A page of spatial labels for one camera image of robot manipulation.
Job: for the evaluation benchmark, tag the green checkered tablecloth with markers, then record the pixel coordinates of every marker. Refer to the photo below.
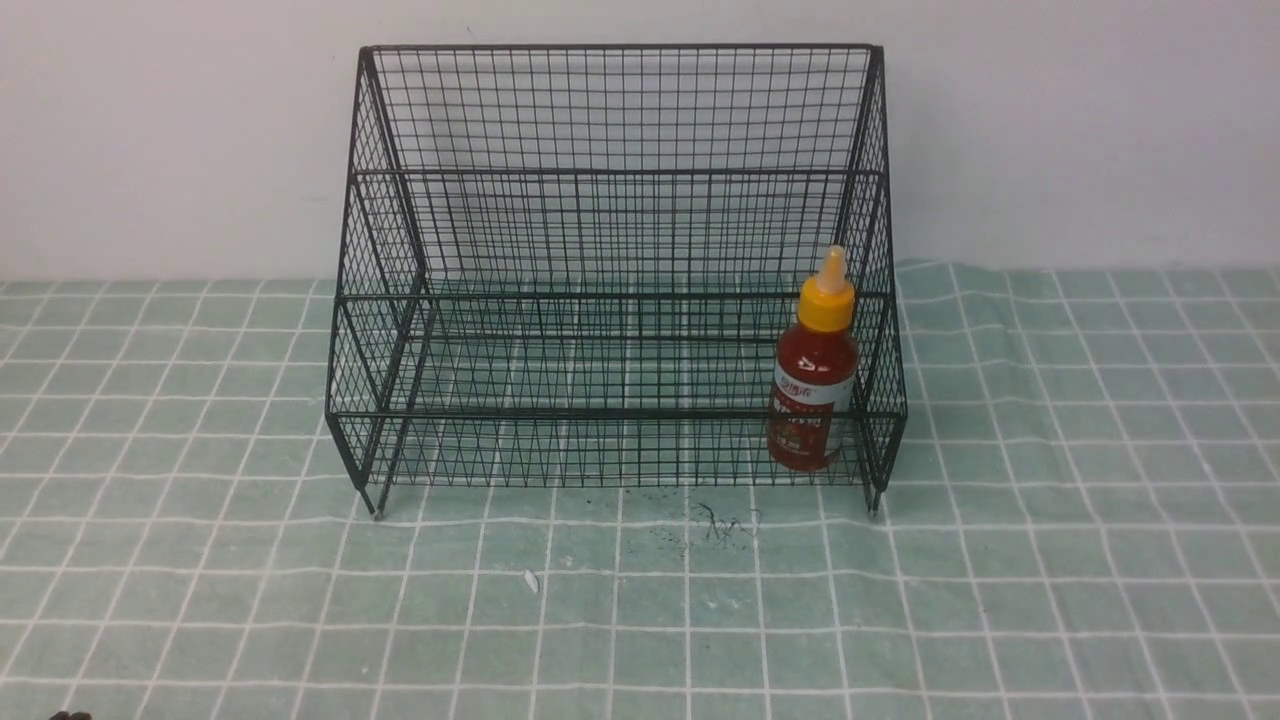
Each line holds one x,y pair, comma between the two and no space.
1081,524

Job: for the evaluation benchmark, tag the red sauce bottle yellow cap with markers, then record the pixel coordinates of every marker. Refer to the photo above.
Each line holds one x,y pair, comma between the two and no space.
814,372

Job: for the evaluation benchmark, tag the black wire mesh shelf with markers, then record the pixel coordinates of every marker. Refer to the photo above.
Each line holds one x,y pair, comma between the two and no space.
571,265

